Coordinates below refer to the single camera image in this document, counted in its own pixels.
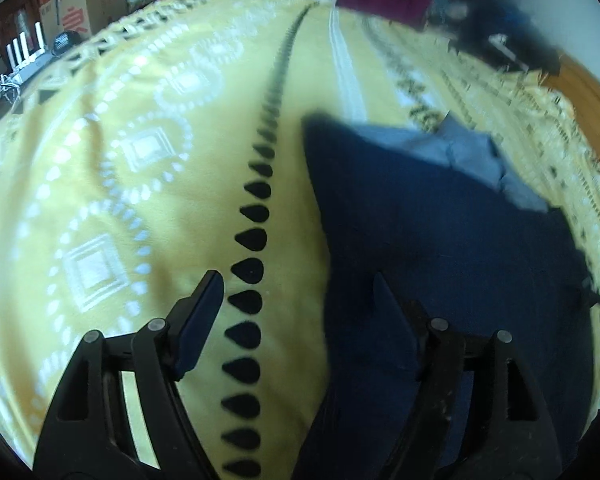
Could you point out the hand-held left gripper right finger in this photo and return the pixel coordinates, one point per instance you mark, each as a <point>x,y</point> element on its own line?
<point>395,330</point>

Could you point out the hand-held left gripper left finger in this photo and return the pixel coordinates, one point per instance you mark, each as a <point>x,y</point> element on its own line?
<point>200,320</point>

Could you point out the navy shorts with grey waistband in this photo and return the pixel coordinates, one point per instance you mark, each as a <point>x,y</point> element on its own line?
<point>430,240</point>

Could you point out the pile of dark clothes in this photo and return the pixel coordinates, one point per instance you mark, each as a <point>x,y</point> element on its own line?
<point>500,25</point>

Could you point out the yellow patterned bedspread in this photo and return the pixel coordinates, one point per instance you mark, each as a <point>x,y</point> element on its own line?
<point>155,200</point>

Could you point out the wooden headboard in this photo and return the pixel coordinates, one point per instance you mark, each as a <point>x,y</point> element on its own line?
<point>595,110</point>

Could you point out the white router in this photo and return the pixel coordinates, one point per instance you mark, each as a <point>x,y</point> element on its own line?
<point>27,52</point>

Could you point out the cardboard box with red print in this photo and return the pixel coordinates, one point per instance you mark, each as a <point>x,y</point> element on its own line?
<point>70,12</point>

